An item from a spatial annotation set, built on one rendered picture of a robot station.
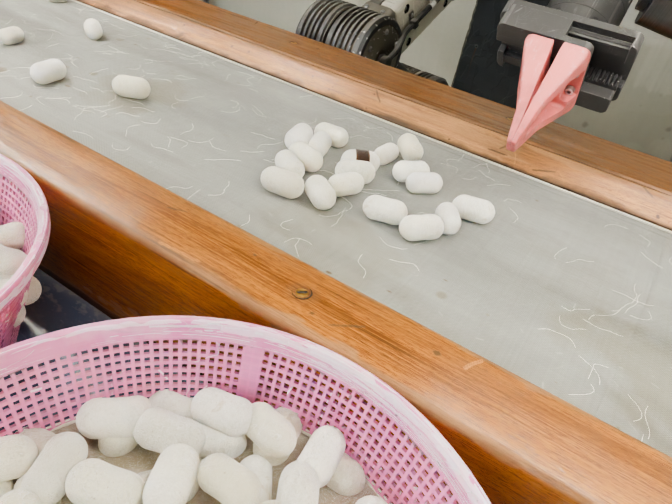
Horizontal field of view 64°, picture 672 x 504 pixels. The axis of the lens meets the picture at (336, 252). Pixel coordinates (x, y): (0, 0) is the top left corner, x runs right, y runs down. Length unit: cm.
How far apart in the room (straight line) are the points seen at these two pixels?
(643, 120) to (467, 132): 195
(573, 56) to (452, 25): 212
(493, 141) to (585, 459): 38
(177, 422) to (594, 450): 20
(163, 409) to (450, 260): 23
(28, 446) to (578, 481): 24
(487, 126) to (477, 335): 31
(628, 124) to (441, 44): 84
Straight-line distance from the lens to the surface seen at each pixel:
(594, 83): 49
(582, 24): 46
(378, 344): 29
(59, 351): 29
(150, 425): 27
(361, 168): 47
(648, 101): 250
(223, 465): 26
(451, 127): 61
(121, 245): 37
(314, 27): 88
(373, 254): 39
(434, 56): 259
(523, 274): 43
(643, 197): 59
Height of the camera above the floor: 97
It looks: 36 degrees down
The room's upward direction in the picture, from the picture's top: 11 degrees clockwise
